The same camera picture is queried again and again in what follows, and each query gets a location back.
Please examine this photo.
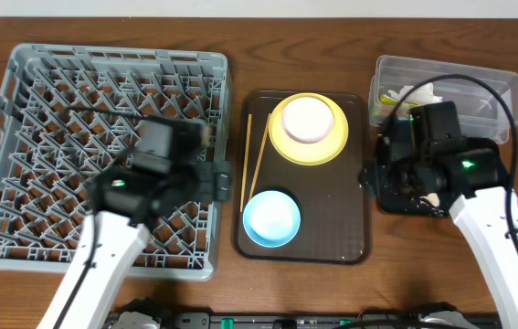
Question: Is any light blue bowl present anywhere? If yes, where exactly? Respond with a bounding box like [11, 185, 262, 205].
[242, 190, 301, 249]

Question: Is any green snack wrapper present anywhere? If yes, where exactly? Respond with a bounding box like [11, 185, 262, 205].
[378, 93, 418, 116]

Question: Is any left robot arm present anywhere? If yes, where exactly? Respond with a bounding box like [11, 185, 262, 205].
[39, 115, 231, 328]

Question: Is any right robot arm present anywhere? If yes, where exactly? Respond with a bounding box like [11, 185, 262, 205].
[359, 101, 518, 328]

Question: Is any grey dishwasher rack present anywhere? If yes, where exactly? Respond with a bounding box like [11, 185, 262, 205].
[0, 44, 231, 272]

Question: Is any left wooden chopstick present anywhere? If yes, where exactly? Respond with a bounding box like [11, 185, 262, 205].
[239, 114, 252, 213]

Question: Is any wooden chopstick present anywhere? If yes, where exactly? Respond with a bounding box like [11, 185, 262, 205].
[248, 113, 271, 201]
[239, 114, 252, 213]

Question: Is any right wooden chopstick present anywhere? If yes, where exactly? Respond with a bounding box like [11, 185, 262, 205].
[248, 113, 271, 201]

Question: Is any yellow plate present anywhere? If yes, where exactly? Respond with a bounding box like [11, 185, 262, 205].
[269, 92, 349, 165]

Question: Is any pink bowl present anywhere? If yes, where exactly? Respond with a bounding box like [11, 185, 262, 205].
[281, 97, 334, 143]

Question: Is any brown serving tray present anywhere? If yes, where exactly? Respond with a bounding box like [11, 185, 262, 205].
[232, 90, 372, 265]

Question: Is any pile of rice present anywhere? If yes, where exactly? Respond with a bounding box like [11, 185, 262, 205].
[419, 193, 440, 208]

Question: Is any crumpled white tissue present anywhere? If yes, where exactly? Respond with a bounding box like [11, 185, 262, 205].
[386, 83, 443, 106]

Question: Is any black plastic tray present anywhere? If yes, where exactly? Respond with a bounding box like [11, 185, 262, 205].
[375, 137, 509, 218]

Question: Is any clear plastic bin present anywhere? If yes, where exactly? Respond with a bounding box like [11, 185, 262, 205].
[368, 55, 518, 144]

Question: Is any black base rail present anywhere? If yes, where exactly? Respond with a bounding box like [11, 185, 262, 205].
[107, 311, 506, 329]

